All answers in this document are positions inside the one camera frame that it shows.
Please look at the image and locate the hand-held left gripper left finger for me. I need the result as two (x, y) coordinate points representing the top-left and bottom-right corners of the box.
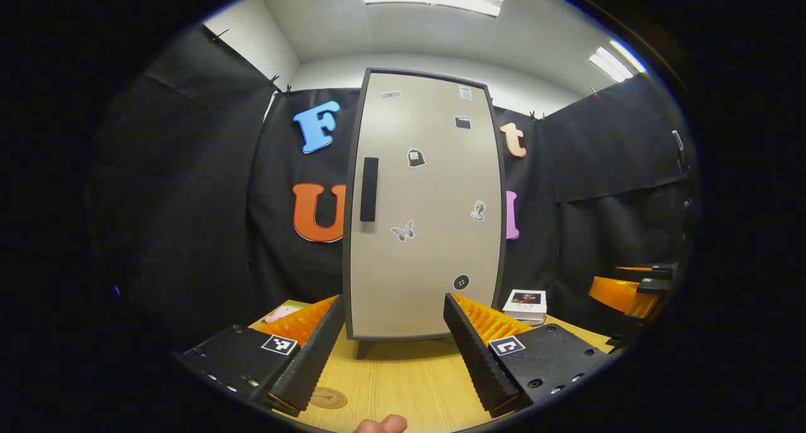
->
(175, 293), (347, 418)

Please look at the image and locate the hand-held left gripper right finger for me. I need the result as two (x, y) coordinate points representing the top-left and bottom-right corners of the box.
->
(443, 293), (616, 419)

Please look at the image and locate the round brown coaster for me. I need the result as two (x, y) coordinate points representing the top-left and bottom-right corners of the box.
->
(309, 387), (348, 410)

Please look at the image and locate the dark grey cabinet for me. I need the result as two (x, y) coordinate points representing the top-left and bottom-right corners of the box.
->
(342, 68), (508, 359)

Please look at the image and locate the beige cabinet door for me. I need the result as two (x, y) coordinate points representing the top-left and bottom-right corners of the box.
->
(348, 73), (504, 339)

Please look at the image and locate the pink plush toy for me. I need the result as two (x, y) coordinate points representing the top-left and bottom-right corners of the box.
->
(263, 301), (303, 324)

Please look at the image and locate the white book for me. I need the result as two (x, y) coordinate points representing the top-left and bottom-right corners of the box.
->
(502, 289), (547, 315)

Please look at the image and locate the black backdrop cloth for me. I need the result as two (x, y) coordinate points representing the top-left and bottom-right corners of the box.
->
(88, 24), (693, 352)

